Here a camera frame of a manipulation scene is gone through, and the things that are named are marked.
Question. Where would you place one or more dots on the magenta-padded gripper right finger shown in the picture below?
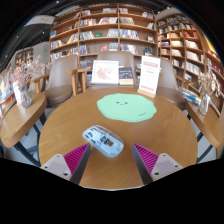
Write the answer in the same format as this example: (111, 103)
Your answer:
(148, 160)

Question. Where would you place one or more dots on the blue book stack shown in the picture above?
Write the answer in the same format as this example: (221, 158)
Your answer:
(191, 97)

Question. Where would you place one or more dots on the green blob-shaped mouse pad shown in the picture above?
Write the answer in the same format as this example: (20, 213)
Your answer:
(126, 107)

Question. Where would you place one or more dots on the transparent computer mouse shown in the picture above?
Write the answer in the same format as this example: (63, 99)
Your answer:
(103, 141)

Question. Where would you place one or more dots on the angled wooden bookshelf with books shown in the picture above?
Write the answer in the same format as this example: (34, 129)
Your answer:
(186, 43)

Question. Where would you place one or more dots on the white framed floral picture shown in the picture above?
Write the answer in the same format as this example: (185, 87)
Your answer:
(105, 72)

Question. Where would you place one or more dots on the dark blue book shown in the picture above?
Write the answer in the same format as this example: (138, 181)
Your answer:
(126, 76)

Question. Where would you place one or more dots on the brown upholstered wooden armchair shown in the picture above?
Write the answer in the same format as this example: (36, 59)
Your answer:
(166, 78)
(61, 76)
(115, 56)

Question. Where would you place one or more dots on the small white card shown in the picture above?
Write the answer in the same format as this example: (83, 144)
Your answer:
(16, 94)

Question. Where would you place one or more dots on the white sign on wooden base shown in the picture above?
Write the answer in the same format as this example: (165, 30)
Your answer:
(149, 75)

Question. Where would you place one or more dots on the wide wooden bookshelf with books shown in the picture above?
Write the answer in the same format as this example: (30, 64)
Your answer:
(100, 30)

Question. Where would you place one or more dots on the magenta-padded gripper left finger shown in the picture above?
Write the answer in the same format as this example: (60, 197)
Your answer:
(75, 160)

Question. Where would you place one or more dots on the round wooden side table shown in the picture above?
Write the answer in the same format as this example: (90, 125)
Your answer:
(208, 125)
(20, 121)

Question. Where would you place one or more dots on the glass vase with dried flowers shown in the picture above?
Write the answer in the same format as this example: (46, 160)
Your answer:
(205, 103)
(25, 96)

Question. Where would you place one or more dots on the small distant wooden bookshelf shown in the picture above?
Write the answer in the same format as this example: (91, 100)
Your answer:
(23, 56)

